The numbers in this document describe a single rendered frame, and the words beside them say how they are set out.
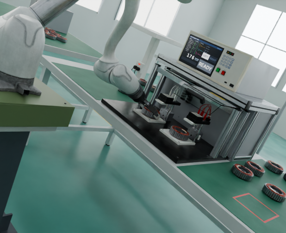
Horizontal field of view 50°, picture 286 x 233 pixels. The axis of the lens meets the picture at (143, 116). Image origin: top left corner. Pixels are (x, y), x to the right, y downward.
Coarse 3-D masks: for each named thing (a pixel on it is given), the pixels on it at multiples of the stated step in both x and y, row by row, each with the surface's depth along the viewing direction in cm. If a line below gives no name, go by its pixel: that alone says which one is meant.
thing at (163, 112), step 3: (162, 108) 193; (162, 111) 192; (165, 111) 191; (162, 114) 192; (165, 114) 191; (168, 114) 189; (171, 114) 190; (162, 117) 192; (168, 117) 190; (171, 117) 192; (165, 120) 190; (168, 120) 192
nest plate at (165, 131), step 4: (164, 132) 165; (168, 132) 168; (168, 136) 163; (172, 136) 164; (172, 140) 161; (176, 140) 161; (180, 140) 164; (188, 140) 169; (180, 144) 160; (184, 144) 162; (188, 144) 165; (192, 144) 167
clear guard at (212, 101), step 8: (184, 88) 153; (192, 88) 152; (200, 88) 162; (184, 96) 149; (192, 96) 148; (208, 96) 148; (216, 96) 159; (192, 104) 145; (200, 104) 143; (208, 104) 142; (216, 104) 141; (224, 104) 145; (232, 104) 155; (208, 112) 139
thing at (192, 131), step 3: (189, 129) 178; (192, 129) 177; (189, 132) 178; (192, 132) 176; (195, 132) 175; (201, 132) 178; (192, 135) 176; (195, 135) 175; (198, 135) 175; (201, 135) 177; (192, 138) 176
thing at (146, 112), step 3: (144, 108) 180; (147, 108) 184; (144, 111) 179; (147, 111) 178; (150, 111) 179; (144, 114) 180; (147, 114) 178; (150, 114) 177; (159, 114) 181; (150, 117) 179; (153, 117) 178
